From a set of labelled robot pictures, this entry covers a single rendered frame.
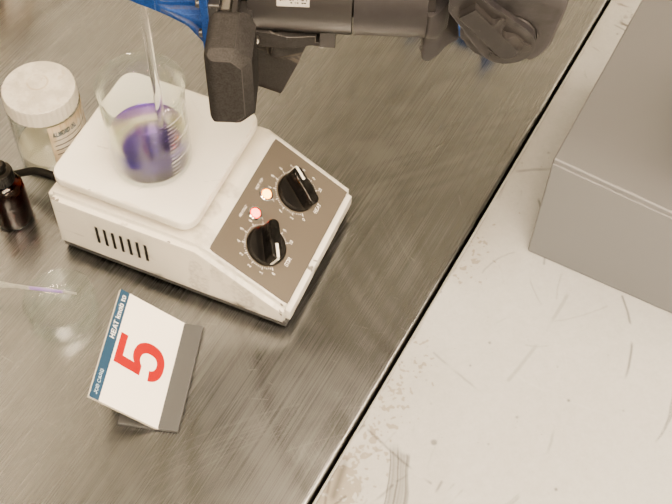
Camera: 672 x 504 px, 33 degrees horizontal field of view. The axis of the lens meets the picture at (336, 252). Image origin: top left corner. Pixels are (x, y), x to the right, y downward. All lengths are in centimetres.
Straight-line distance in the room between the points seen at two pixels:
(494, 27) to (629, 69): 24
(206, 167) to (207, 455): 21
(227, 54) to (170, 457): 31
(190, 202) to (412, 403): 22
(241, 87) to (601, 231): 33
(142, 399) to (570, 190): 35
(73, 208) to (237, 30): 27
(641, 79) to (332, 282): 28
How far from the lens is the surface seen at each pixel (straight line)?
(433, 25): 71
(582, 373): 87
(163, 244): 84
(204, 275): 85
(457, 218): 93
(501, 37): 69
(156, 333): 85
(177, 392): 84
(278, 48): 73
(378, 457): 82
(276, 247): 83
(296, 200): 87
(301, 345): 86
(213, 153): 86
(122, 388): 82
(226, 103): 67
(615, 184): 83
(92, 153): 87
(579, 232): 88
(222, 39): 65
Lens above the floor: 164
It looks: 55 degrees down
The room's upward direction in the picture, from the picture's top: 2 degrees clockwise
